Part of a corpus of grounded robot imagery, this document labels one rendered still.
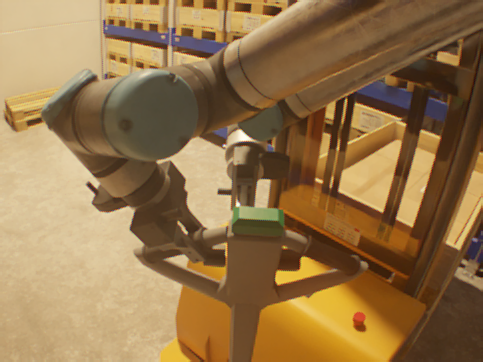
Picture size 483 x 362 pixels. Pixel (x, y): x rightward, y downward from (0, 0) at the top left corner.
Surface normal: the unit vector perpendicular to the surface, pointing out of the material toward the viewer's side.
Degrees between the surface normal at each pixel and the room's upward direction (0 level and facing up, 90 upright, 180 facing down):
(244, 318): 89
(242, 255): 106
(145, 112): 75
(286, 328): 68
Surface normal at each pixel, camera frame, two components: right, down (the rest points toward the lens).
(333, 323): -0.11, -0.77
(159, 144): 0.69, 0.13
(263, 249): -0.05, 0.70
